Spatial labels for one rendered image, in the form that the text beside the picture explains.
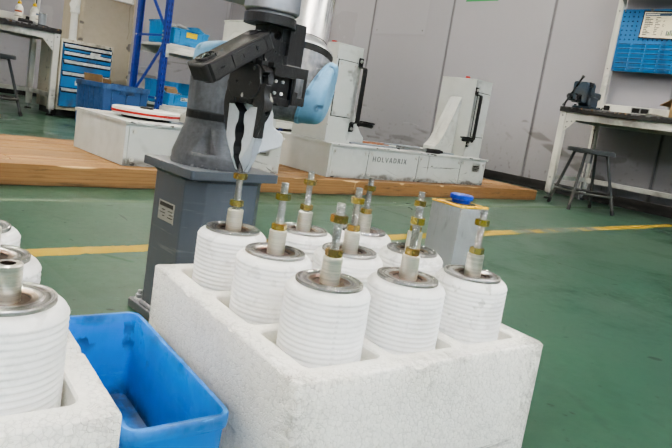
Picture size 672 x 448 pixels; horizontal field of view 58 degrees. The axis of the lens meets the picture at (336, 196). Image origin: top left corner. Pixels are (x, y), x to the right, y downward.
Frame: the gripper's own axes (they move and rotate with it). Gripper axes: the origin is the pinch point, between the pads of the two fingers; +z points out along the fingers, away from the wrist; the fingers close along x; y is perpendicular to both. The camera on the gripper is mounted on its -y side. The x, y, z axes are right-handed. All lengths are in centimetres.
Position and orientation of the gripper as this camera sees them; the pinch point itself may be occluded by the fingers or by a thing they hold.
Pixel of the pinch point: (238, 161)
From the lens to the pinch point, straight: 85.0
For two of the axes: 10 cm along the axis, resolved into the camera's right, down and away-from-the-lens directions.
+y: 7.2, 0.1, 7.0
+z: -1.6, 9.8, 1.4
